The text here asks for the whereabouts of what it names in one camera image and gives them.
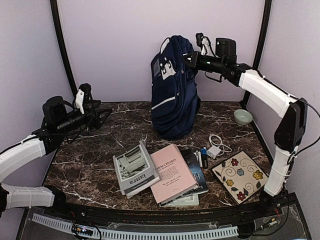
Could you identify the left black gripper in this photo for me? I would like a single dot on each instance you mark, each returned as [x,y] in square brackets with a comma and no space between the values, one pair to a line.
[96,122]

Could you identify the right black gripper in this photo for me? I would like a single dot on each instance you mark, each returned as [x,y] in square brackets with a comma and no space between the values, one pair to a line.
[195,63]

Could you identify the navy blue student backpack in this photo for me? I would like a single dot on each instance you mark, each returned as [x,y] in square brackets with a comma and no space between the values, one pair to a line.
[174,97]

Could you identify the grey ianra magazine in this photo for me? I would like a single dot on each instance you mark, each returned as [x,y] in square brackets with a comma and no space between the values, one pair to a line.
[135,170]

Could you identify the pink Warm Chord book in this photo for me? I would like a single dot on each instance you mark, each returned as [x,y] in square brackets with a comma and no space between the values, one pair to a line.
[176,178]

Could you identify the Wuthering Heights dark book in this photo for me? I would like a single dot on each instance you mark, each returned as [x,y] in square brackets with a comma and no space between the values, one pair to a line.
[193,164]

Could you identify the pale green thin book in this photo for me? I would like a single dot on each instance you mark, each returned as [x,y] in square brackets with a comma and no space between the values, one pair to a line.
[191,200]

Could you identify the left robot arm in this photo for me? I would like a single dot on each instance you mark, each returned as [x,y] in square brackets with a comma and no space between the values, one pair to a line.
[61,119]

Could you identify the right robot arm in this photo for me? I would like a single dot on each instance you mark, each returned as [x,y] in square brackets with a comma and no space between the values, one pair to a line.
[291,110]

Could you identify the pale green ceramic bowl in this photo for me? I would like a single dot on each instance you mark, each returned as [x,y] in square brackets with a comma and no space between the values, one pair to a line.
[242,117]

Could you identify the black marker blue cap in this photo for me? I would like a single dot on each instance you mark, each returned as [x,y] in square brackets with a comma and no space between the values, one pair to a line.
[204,158]

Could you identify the white USB charger block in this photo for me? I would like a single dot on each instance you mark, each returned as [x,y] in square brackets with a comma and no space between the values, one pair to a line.
[213,151]

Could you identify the small circuit board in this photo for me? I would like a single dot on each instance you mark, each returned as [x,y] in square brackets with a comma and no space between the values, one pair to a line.
[81,231]

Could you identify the floral square plate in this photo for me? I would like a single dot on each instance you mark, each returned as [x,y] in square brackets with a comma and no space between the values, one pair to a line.
[241,176]

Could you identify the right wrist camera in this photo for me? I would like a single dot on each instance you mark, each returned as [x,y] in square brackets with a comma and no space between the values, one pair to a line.
[202,42]

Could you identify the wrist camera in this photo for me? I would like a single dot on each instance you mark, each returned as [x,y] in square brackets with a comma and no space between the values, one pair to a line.
[202,42]
[82,96]

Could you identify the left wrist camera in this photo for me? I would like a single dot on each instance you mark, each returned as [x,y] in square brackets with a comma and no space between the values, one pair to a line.
[82,96]

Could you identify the right black frame post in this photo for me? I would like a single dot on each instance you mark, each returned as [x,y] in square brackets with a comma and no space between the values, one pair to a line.
[262,34]

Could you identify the black frame post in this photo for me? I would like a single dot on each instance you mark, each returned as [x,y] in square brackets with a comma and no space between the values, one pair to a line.
[262,34]
[62,46]

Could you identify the grey slotted cable duct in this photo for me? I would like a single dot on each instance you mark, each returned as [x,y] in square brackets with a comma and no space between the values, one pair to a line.
[118,231]

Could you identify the left black frame post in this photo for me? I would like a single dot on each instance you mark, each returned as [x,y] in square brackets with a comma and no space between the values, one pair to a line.
[62,46]

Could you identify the black front rail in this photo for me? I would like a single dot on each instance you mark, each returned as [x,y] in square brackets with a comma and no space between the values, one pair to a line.
[142,208]

